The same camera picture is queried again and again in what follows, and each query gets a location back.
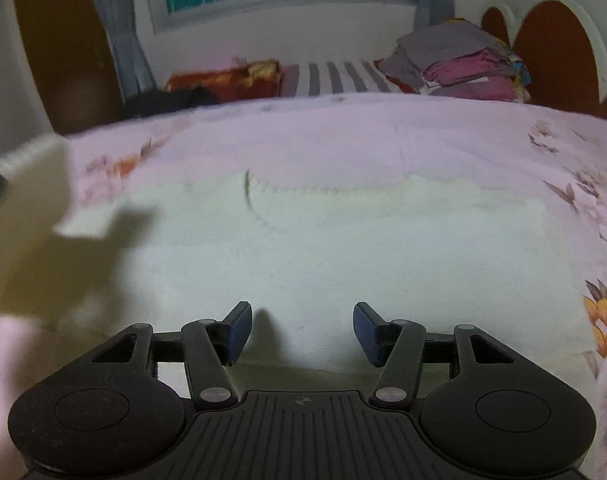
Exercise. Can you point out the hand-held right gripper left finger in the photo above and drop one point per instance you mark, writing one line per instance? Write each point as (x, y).
(238, 330)

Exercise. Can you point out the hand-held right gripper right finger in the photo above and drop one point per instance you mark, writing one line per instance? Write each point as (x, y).
(366, 331)

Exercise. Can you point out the white towel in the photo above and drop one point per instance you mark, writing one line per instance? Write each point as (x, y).
(333, 240)

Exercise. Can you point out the stack of folded clothes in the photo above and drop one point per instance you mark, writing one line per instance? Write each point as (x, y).
(453, 60)

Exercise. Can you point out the brown wooden door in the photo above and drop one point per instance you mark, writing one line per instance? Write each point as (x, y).
(63, 45)

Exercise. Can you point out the black cloth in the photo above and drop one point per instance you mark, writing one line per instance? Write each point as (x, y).
(168, 101)

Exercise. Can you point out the pink floral bedsheet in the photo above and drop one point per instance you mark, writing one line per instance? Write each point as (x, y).
(383, 130)

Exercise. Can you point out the red floral pillow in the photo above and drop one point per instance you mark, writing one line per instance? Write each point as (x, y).
(223, 77)

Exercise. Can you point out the grey striped pillow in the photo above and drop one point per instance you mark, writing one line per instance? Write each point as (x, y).
(333, 77)

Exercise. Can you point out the brown white scalloped headboard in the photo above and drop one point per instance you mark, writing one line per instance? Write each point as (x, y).
(553, 45)

